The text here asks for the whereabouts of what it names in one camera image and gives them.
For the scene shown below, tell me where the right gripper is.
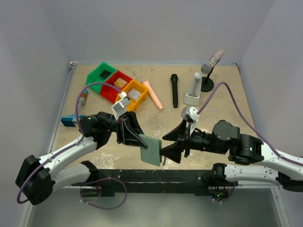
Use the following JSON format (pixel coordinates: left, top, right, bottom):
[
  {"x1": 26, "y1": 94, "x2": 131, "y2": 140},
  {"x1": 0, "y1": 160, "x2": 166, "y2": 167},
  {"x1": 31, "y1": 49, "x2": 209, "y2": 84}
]
[{"x1": 156, "y1": 118, "x2": 226, "y2": 163}]

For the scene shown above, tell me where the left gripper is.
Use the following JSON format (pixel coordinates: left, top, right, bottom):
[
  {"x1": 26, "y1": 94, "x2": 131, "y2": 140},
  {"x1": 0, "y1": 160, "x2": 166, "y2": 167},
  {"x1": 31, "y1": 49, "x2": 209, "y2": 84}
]
[{"x1": 98, "y1": 111, "x2": 151, "y2": 148}]

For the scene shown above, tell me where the sage green card holder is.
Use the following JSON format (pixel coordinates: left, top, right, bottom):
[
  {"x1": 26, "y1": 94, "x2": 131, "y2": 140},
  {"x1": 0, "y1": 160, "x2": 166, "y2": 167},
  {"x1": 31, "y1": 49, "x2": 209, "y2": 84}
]
[{"x1": 139, "y1": 134, "x2": 166, "y2": 166}]

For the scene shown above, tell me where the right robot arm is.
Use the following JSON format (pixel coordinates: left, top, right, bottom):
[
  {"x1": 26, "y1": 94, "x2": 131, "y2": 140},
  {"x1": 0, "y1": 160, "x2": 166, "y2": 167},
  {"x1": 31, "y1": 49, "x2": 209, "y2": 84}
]
[{"x1": 160, "y1": 120, "x2": 303, "y2": 192}]

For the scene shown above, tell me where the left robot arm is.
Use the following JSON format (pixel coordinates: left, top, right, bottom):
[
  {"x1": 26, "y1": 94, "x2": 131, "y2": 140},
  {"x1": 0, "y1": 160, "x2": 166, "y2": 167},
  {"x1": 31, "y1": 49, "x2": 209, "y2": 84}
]
[{"x1": 15, "y1": 112, "x2": 148, "y2": 205}]

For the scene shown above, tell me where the yellow plastic bin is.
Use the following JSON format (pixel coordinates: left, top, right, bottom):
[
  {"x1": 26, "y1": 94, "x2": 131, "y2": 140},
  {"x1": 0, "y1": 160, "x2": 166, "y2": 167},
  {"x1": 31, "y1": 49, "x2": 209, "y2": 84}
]
[{"x1": 122, "y1": 79, "x2": 148, "y2": 112}]

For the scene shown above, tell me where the block in yellow bin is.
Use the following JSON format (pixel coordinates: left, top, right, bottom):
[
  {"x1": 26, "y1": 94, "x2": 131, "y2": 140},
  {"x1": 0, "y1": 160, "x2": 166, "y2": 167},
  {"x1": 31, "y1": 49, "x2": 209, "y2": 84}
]
[{"x1": 128, "y1": 88, "x2": 141, "y2": 102}]

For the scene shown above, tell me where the grey metronome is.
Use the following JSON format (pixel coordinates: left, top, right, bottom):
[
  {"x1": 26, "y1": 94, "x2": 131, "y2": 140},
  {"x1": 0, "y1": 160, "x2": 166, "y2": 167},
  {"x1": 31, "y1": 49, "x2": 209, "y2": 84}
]
[{"x1": 183, "y1": 72, "x2": 203, "y2": 106}]

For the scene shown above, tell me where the red plastic bin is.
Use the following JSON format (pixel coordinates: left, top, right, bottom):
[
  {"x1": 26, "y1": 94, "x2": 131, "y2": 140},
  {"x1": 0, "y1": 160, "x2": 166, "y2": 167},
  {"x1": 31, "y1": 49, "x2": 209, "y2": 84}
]
[{"x1": 99, "y1": 70, "x2": 133, "y2": 103}]

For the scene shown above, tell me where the pink microphone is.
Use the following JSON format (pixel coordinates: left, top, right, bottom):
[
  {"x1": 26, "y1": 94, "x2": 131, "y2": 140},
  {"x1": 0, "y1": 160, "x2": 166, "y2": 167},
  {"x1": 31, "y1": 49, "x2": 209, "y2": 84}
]
[{"x1": 143, "y1": 80, "x2": 164, "y2": 110}]

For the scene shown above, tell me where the block in red bin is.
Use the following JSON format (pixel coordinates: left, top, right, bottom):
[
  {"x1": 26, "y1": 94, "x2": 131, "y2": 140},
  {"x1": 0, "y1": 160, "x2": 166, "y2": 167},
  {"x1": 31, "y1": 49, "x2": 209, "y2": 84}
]
[{"x1": 114, "y1": 78, "x2": 127, "y2": 89}]

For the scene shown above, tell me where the black microphone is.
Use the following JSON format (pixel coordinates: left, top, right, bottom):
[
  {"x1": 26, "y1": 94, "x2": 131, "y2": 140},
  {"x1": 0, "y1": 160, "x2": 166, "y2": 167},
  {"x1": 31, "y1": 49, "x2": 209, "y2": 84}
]
[{"x1": 170, "y1": 74, "x2": 178, "y2": 108}]

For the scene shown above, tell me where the black microphone stand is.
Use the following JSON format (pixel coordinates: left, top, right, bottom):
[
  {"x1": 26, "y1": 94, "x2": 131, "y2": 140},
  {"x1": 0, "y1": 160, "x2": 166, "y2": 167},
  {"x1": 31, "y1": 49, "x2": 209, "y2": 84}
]
[{"x1": 201, "y1": 63, "x2": 214, "y2": 92}]

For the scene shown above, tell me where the toy block hammer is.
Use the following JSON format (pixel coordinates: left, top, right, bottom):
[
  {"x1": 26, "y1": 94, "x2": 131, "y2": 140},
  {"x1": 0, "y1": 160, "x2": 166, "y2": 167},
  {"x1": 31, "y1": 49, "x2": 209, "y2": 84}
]
[{"x1": 61, "y1": 89, "x2": 89, "y2": 127}]

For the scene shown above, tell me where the green plastic bin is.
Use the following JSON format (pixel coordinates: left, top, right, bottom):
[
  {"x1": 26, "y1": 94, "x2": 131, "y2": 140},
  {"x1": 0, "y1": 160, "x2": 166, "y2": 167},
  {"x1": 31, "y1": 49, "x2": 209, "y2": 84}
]
[{"x1": 86, "y1": 62, "x2": 117, "y2": 85}]

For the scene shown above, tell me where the glitter microphone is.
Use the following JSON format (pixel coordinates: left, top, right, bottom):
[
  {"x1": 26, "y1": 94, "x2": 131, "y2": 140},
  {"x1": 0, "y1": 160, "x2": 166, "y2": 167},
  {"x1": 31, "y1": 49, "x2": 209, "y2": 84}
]
[{"x1": 201, "y1": 49, "x2": 225, "y2": 74}]

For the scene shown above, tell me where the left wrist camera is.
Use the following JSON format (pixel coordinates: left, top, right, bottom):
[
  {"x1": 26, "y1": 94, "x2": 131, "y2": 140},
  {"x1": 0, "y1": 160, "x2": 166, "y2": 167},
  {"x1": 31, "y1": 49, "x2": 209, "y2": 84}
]
[{"x1": 111, "y1": 92, "x2": 131, "y2": 120}]

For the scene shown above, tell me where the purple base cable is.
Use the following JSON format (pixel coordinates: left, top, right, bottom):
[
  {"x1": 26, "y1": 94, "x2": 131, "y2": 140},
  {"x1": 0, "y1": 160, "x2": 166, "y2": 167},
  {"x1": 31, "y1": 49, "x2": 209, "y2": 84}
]
[{"x1": 80, "y1": 177, "x2": 128, "y2": 210}]

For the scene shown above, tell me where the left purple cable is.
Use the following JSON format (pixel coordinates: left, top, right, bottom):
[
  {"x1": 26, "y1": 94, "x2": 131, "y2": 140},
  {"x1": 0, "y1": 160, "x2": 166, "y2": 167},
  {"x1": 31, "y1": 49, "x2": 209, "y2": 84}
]
[{"x1": 16, "y1": 82, "x2": 125, "y2": 204}]

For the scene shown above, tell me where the aluminium frame rail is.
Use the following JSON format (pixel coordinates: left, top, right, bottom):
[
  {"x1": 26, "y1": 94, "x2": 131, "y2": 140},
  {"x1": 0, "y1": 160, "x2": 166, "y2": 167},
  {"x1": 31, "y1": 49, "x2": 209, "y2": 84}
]
[{"x1": 17, "y1": 61, "x2": 79, "y2": 227}]

